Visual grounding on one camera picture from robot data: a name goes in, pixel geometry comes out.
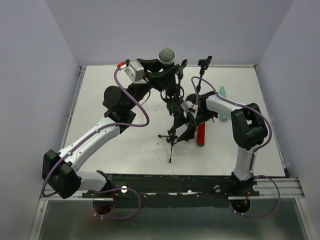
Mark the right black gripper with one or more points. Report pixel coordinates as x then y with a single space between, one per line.
189 120

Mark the black tripod mic stand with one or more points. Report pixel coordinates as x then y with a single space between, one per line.
172 120

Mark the black glitter microphone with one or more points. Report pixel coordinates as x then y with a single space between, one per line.
167 57

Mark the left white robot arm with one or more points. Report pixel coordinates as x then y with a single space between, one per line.
61 170

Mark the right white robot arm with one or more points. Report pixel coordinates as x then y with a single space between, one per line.
249 128

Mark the teal green microphone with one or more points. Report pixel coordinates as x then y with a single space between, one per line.
222 93

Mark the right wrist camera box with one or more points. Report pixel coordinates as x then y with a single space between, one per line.
189 107

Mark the middle round-base mic stand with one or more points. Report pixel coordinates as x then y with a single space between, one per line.
180 82

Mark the round-base mic stand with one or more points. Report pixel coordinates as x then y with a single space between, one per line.
180 82
204 65

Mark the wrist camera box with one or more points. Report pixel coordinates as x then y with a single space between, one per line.
189 107
133 69

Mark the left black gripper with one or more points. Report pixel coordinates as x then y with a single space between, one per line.
155 71

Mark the aluminium frame profile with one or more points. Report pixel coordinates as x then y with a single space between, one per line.
268 186

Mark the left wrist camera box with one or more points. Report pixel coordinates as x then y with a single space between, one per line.
133 69

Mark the red glitter microphone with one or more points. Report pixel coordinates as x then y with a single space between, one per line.
200 134

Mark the right round-base mic stand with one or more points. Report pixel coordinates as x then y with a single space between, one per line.
204 65

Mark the black front mounting rail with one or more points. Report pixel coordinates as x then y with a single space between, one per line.
173 191

